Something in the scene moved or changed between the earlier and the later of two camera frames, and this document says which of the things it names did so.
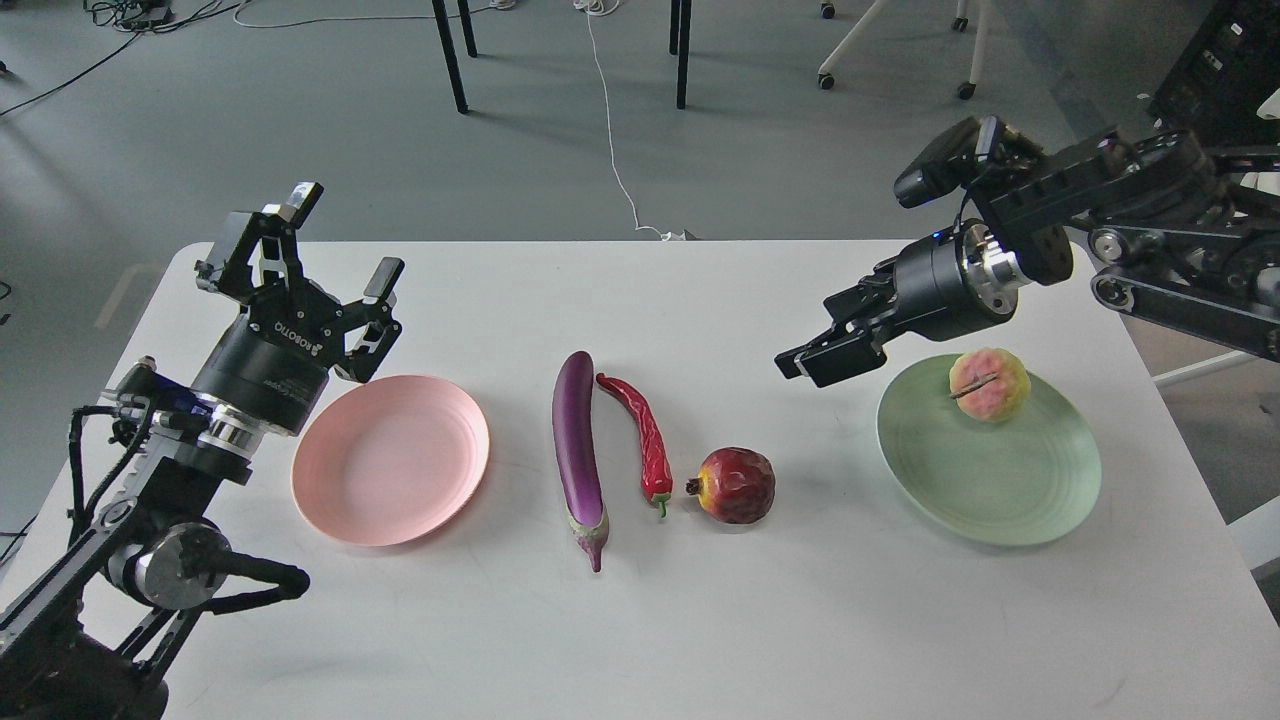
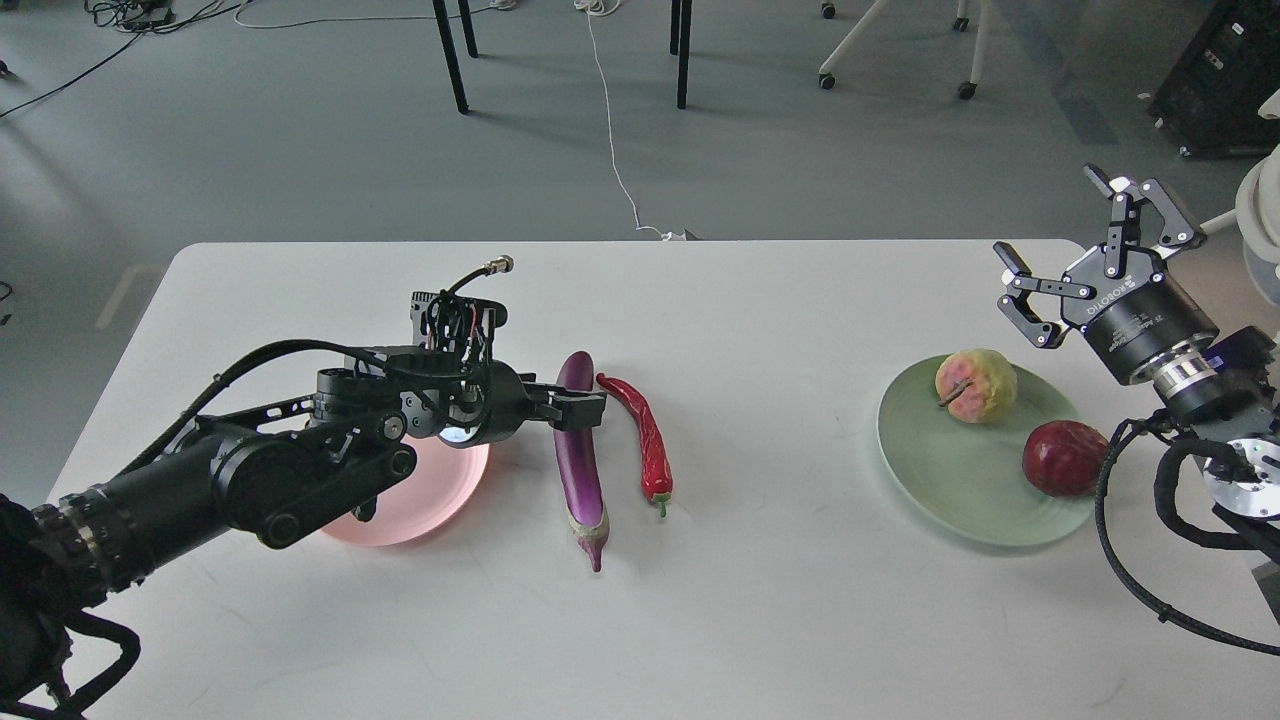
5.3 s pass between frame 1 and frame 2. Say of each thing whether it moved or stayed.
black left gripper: moved
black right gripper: moved
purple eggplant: stayed
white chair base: stayed
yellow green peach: moved
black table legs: stayed
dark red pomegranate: moved
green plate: stayed
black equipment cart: stayed
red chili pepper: stayed
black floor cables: stayed
